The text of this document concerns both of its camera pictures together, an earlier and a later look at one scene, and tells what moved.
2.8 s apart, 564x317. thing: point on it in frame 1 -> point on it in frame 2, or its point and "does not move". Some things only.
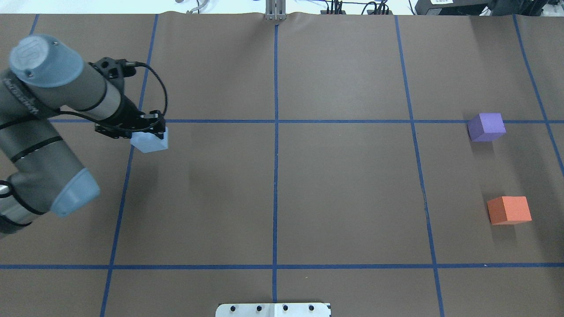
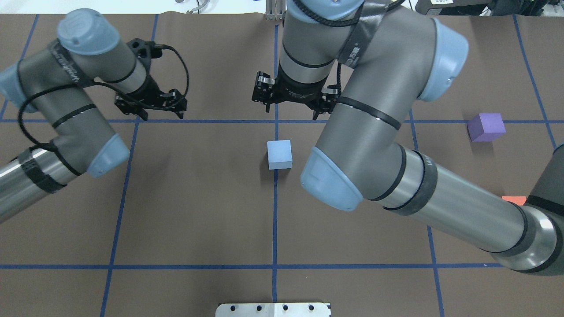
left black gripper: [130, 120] -> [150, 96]
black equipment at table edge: [483, 7] does not move
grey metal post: [276, 10] does not move
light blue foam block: [147, 142] -> [280, 154]
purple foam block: [486, 127] does not move
